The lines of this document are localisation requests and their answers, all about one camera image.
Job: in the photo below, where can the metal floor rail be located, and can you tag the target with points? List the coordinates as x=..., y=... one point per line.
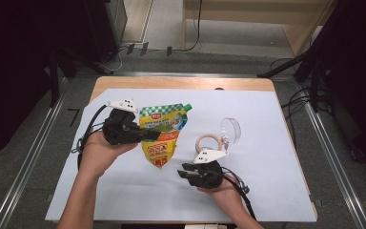
x=20, y=178
x=340, y=178
x=187, y=75

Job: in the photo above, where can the tape roll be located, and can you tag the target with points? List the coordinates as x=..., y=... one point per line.
x=208, y=135

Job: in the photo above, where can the black table grommet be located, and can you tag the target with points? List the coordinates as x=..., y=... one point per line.
x=219, y=88

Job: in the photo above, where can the yellow green sauce pouch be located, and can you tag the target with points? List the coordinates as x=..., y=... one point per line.
x=163, y=149

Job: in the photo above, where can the person's left hand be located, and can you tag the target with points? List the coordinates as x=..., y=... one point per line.
x=98, y=156

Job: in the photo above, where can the black metal stand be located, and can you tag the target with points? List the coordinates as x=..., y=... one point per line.
x=54, y=79
x=282, y=65

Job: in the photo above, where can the white block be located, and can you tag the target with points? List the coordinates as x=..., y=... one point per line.
x=200, y=226

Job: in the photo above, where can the wooden shelf unit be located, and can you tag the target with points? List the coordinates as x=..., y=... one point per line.
x=251, y=17

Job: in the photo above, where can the dark curtain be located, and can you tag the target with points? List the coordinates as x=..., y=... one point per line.
x=12, y=63
x=362, y=79

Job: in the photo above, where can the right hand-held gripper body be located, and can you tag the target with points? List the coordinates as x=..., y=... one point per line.
x=208, y=175

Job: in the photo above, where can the black floor bracket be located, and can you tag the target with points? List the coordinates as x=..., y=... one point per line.
x=144, y=48
x=169, y=51
x=130, y=48

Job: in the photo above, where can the black cabinet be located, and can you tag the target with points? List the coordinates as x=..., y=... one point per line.
x=105, y=28

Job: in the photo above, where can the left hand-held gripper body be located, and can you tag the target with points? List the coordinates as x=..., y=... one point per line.
x=120, y=127

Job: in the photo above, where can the person's right hand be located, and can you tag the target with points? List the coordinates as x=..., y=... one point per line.
x=227, y=192

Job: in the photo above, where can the white table sheet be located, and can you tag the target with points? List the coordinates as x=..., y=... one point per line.
x=267, y=178

